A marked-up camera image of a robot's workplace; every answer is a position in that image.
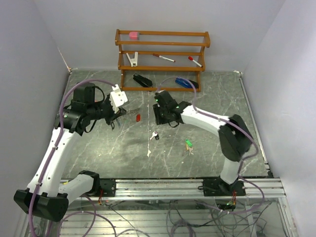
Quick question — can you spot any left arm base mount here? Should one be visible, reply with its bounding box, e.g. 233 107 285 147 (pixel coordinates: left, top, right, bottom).
97 179 117 197

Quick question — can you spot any red white marker left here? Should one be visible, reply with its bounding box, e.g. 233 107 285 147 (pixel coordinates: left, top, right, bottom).
153 53 175 63

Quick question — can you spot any white clip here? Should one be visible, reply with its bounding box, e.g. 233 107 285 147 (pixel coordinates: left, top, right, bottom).
126 51 138 67

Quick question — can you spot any black stapler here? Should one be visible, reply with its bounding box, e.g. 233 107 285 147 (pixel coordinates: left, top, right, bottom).
133 74 153 88

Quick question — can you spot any red white marker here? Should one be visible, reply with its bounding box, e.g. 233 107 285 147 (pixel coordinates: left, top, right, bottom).
188 56 202 67
153 53 175 63

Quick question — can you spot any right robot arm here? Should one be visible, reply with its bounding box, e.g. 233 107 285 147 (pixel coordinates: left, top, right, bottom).
153 90 253 196

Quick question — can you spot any blue stapler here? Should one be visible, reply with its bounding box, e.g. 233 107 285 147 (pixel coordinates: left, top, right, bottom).
175 77 199 89

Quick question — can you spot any pink eraser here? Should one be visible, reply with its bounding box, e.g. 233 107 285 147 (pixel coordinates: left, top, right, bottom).
129 31 140 40

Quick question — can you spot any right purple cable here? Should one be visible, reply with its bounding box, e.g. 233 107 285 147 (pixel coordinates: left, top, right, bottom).
157 77 265 214

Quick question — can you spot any black white key tag key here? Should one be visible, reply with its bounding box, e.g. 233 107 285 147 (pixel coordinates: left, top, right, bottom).
150 131 159 141

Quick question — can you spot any grey keyring disc with rings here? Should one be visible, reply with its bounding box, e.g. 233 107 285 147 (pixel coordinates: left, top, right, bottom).
113 108 141 121

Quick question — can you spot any red white marker right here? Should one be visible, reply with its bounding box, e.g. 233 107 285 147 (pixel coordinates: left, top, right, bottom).
188 56 202 67

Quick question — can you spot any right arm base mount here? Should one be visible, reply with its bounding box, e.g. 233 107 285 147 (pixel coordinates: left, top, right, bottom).
197 177 246 197

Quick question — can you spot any red key tag on disc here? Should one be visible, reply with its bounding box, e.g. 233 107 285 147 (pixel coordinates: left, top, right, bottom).
136 114 141 122

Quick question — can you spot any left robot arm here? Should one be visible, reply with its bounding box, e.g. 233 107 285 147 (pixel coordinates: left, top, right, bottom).
13 79 128 222

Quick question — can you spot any purple cable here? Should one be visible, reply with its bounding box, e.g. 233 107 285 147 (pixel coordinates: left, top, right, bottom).
157 77 265 214
27 79 118 237

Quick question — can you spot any green tag key bunch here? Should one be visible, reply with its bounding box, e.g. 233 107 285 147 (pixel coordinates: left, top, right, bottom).
183 139 193 155

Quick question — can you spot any wooden shelf rack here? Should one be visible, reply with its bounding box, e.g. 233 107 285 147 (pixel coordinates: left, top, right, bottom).
115 29 211 91

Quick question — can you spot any aluminium rail frame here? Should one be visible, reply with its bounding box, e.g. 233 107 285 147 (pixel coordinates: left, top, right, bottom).
27 178 287 200

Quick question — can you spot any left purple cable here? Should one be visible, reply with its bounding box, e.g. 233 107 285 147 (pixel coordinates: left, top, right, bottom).
27 79 118 237

